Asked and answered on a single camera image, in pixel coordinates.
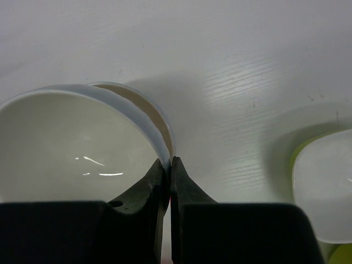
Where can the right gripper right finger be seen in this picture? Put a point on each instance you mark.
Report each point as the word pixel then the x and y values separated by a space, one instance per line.
pixel 205 231

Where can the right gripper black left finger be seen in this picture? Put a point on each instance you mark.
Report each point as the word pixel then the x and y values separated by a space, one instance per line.
pixel 127 229

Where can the lime green bowl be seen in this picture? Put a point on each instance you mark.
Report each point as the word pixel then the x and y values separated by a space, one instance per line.
pixel 299 154

